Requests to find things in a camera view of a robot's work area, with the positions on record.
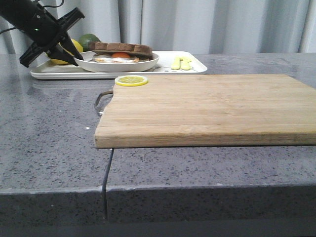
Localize fried egg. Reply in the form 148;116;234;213
92;52;140;63

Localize yellow plastic fork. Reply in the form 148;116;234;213
170;56;182;70

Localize bottom bread slice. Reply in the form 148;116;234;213
133;55;152;63

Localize wooden cutting board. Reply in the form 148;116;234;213
94;74;316;149

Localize white round plate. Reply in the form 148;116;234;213
74;51;159;73

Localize green lime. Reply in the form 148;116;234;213
78;33;100;52

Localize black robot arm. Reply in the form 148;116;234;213
0;0;84;67

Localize yellow plastic knife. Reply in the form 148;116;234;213
180;56;192;71

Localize metal board handle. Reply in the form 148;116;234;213
93;89;114;115

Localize grey curtain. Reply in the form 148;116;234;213
0;0;316;55

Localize lemon slice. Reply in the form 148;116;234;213
115;75;149;87

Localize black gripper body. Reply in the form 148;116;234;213
19;7;84;67

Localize white bear tray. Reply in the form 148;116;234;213
30;51;207;80

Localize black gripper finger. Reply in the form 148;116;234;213
46;44;78;66
60;33;83;60

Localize yellow lemon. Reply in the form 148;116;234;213
46;39;83;65

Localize white bread slice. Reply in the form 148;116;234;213
88;41;153;57

